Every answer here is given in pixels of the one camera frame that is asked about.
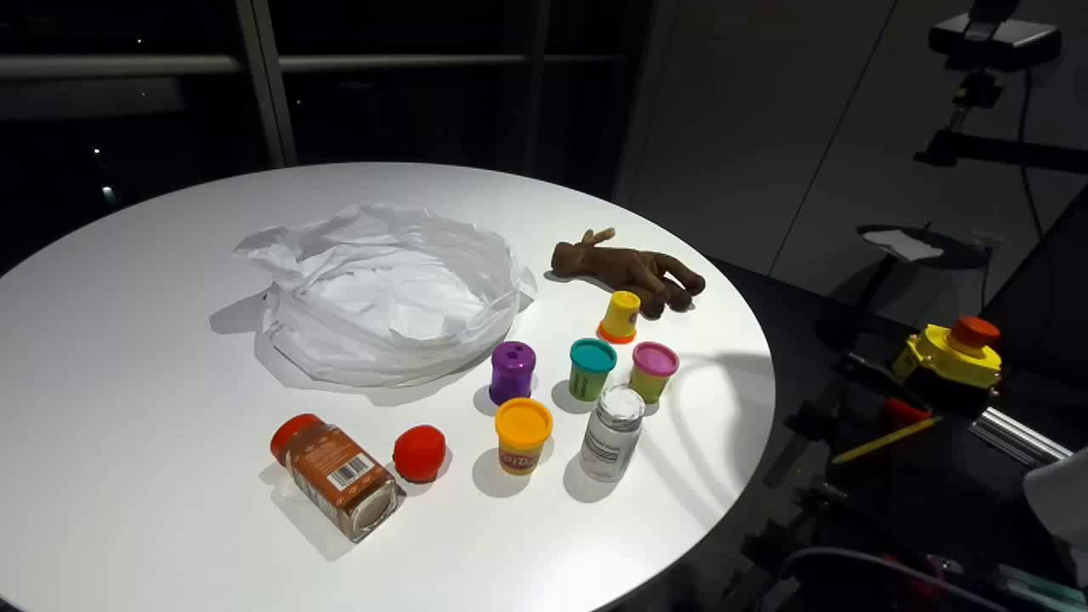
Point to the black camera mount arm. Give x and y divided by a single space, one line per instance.
999 151

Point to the yellow pencil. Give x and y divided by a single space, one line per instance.
887 441

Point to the aluminium profile rail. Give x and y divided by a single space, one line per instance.
1022 433

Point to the orange lid dough tub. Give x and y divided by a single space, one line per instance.
523 433

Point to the orange cap spice bottle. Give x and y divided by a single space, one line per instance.
338 475

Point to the teal lid dough tub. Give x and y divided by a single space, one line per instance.
594 364

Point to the grey window post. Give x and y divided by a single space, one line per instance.
267 88

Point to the grey horizontal window rail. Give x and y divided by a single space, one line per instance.
139 65

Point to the grey external camera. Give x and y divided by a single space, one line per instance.
993 43

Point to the white plastic bag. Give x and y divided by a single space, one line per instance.
380 300

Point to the yellow emergency stop button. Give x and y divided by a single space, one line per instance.
951 355

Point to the white rounded object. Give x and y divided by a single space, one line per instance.
1062 497

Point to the grey flat stand plate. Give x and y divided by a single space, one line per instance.
913 247

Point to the white lid glass jar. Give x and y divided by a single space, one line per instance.
614 436

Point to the purple dough tub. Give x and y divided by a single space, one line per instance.
515 373

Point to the brown plush moose toy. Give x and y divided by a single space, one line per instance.
635 270

